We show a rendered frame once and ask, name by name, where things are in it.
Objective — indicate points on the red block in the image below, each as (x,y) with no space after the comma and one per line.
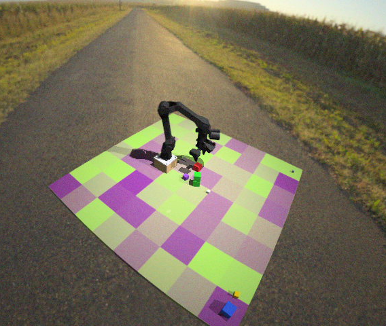
(197,167)

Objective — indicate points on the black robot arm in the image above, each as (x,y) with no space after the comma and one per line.
(204,128)

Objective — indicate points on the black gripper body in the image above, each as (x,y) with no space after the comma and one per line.
(196,152)

